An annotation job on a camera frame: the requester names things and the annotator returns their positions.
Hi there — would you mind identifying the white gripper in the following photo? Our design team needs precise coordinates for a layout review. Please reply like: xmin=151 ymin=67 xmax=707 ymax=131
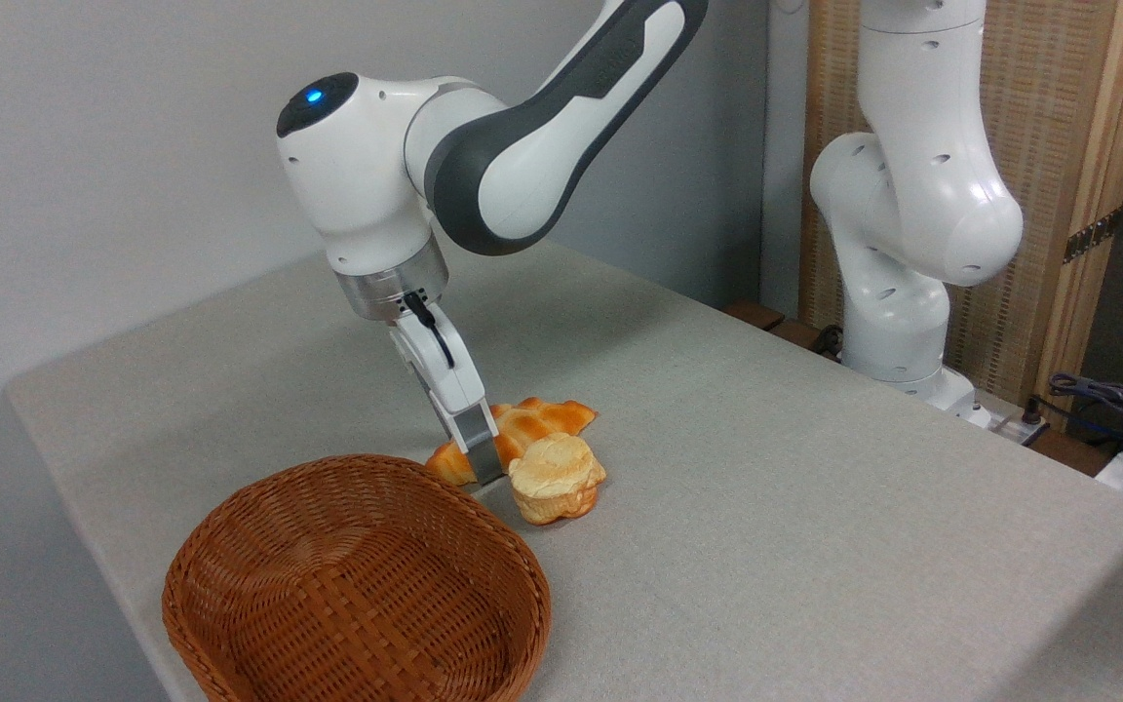
xmin=387 ymin=301 xmax=508 ymax=488

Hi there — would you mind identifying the braided orange bread loaf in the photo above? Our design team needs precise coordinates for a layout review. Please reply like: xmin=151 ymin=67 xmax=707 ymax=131
xmin=424 ymin=396 xmax=600 ymax=488

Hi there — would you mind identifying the pale muffin-shaped bread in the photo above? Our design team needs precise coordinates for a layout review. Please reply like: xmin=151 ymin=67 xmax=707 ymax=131
xmin=507 ymin=432 xmax=609 ymax=527

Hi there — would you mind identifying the brown woven wicker basket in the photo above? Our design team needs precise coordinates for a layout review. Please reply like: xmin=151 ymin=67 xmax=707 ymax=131
xmin=161 ymin=453 xmax=554 ymax=702

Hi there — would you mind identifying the brown wooden floor block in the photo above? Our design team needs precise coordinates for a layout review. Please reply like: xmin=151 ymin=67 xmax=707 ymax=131
xmin=721 ymin=299 xmax=845 ymax=360

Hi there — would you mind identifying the metal screen hinge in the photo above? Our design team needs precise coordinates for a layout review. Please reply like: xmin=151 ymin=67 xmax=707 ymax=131
xmin=1063 ymin=208 xmax=1123 ymax=265

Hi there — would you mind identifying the woven wooden folding screen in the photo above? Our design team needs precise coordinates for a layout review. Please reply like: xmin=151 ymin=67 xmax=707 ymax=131
xmin=799 ymin=0 xmax=1123 ymax=432

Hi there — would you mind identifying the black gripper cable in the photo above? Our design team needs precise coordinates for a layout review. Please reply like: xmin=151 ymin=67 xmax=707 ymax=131
xmin=403 ymin=290 xmax=456 ymax=371

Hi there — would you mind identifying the bundle of dark cables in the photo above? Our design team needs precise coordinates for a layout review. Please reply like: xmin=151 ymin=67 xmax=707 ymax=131
xmin=1025 ymin=370 xmax=1123 ymax=461

